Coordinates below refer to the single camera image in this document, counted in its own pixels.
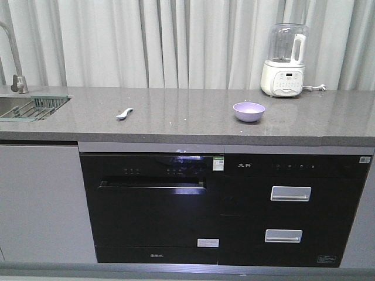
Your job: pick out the purple plastic bowl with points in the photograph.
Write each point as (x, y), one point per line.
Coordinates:
(248, 111)

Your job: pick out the light blue plastic spoon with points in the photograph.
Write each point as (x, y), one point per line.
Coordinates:
(124, 114)

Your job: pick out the black built-in dishwasher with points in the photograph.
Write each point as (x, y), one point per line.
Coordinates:
(153, 207)

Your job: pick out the black drawer disinfection cabinet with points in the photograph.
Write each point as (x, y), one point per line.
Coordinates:
(289, 210)

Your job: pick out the white blender with clear jar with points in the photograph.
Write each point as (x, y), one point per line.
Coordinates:
(283, 70)

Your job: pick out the green sink drain rack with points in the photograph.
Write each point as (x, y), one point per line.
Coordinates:
(44, 103)

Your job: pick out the grey cabinet door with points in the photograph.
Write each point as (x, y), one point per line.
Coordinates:
(44, 213)

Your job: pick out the white pleated curtain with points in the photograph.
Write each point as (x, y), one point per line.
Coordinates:
(186, 44)

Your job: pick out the chrome kitchen faucet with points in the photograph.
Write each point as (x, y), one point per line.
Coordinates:
(19, 83)

